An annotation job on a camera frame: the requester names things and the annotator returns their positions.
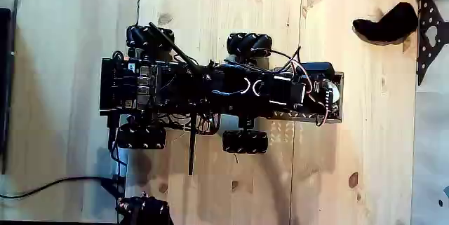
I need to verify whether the black panel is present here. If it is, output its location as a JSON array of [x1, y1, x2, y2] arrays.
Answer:
[[0, 7, 11, 156]]

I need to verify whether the thin black rod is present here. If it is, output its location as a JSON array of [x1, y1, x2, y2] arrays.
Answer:
[[1, 0, 19, 175]]

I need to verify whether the black perforated star plate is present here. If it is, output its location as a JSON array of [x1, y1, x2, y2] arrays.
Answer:
[[416, 0, 449, 86]]

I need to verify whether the black antenna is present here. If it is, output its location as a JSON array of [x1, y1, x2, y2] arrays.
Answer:
[[188, 112, 196, 176], [148, 22, 201, 74]]

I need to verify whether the red white servo cable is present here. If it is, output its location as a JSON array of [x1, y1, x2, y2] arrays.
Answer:
[[290, 60, 331, 128]]

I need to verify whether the black power cable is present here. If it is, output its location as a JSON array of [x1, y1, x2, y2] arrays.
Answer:
[[0, 175, 122, 200]]

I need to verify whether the black mecanum wheel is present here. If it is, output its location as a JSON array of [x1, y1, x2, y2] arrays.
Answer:
[[222, 129, 269, 155], [126, 25, 175, 51], [115, 123, 167, 150], [227, 32, 273, 57]]

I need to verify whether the black oval wrist camera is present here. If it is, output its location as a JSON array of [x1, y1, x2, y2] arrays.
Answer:
[[300, 62, 335, 79]]

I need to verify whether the black leader arm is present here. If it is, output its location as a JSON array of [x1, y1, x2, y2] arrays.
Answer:
[[115, 192, 175, 225]]

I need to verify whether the black sock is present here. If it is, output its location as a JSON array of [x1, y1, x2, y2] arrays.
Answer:
[[352, 1, 420, 45]]

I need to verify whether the white sock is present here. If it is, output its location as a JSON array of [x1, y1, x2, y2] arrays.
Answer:
[[322, 80, 340, 104]]

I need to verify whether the black perforated basket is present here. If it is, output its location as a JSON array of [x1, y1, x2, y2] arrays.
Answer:
[[269, 71, 344, 124]]

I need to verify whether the black mobile base chassis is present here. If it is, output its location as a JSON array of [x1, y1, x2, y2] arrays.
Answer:
[[99, 51, 274, 137]]

